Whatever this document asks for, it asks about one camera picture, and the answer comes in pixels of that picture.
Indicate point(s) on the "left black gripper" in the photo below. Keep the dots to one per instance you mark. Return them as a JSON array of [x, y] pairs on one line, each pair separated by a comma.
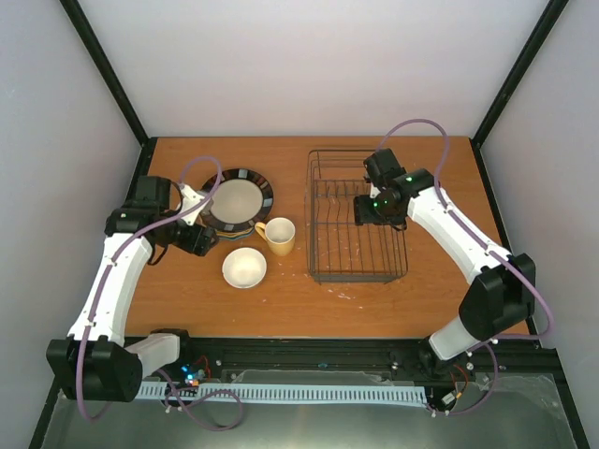
[[198, 242]]

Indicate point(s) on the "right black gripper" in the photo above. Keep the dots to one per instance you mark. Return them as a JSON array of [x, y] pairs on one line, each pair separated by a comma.
[[362, 215]]

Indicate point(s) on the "white floral bowl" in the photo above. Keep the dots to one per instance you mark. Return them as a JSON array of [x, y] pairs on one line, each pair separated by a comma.
[[244, 268]]

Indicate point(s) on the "black rimmed striped plate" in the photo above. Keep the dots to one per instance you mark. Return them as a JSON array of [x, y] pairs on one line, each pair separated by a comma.
[[243, 198]]

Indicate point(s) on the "dark wire dish rack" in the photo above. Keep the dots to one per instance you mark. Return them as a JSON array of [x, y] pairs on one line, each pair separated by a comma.
[[343, 242]]

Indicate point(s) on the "yellow ceramic mug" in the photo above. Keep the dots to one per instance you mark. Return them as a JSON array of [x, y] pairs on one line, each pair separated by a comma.
[[279, 233]]

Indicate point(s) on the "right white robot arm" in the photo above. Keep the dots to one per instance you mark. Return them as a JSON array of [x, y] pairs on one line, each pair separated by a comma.
[[500, 285]]

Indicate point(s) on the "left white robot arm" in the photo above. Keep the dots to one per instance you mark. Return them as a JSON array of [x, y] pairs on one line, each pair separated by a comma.
[[93, 362]]

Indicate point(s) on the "yellow dotted scalloped plate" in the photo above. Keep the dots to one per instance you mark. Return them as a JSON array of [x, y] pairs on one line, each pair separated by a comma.
[[243, 231]]

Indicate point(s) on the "teal scalloped plate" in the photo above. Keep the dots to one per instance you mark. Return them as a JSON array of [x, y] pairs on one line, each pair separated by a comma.
[[234, 237]]

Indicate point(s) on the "left controller board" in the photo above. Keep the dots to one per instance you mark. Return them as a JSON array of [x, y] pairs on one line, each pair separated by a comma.
[[197, 372]]

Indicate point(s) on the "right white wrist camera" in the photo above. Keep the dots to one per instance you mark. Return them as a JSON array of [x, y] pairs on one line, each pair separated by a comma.
[[374, 191]]

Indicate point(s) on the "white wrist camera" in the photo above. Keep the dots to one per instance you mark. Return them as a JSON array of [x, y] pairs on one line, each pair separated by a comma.
[[193, 204], [374, 191]]

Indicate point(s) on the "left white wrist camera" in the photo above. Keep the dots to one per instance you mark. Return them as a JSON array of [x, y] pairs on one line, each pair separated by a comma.
[[193, 204]]

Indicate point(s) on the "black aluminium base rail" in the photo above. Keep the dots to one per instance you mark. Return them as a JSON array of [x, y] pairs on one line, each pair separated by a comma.
[[396, 360]]

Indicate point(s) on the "light blue cable duct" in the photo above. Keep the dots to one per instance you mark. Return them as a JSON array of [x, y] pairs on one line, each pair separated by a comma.
[[297, 394]]

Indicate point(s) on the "left black frame post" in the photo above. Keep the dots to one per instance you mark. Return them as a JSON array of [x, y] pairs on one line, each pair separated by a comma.
[[91, 43]]

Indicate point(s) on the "black frame post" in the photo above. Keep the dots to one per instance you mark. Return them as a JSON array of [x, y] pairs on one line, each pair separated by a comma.
[[535, 41], [91, 43]]

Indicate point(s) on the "right black frame post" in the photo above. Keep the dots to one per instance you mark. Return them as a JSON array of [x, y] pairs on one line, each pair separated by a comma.
[[535, 41]]

